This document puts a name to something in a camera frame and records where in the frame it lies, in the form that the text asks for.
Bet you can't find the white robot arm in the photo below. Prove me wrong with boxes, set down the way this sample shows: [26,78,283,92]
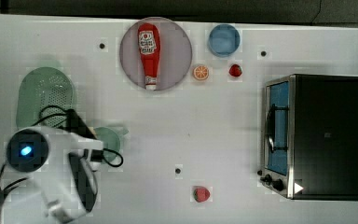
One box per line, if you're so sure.
[0,127,103,224]

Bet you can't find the green mug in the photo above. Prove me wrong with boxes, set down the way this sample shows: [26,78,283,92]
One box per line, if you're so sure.
[94,125,129,162]

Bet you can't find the orange slice toy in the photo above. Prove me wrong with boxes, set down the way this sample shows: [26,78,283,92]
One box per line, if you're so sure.
[193,65,209,81]

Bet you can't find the grey round plate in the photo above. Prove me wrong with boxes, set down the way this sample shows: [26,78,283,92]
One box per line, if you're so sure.
[119,18,192,91]

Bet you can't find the small red strawberry toy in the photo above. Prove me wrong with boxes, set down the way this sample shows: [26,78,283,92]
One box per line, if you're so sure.
[228,64,242,77]

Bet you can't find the red ketchup bottle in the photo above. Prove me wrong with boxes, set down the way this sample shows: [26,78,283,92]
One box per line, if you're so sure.
[138,23,161,91]

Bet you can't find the large red strawberry toy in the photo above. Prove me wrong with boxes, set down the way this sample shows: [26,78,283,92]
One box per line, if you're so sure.
[193,186,211,203]

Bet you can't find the blue bowl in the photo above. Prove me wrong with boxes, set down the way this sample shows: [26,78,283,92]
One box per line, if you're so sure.
[208,24,241,57]

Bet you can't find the black toaster oven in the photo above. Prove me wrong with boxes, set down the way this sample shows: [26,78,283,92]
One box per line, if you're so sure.
[257,74,358,201]

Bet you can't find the green colander bowl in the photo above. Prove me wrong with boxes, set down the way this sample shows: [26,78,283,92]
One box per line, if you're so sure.
[16,67,77,129]

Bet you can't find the black oven door handle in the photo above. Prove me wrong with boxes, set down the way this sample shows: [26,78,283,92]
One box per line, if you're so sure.
[265,104,289,153]

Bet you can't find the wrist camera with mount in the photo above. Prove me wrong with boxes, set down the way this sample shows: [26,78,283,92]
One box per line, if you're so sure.
[64,109,96,140]

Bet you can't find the black camera cable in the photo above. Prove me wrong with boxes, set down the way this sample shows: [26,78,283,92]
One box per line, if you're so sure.
[31,105,125,168]

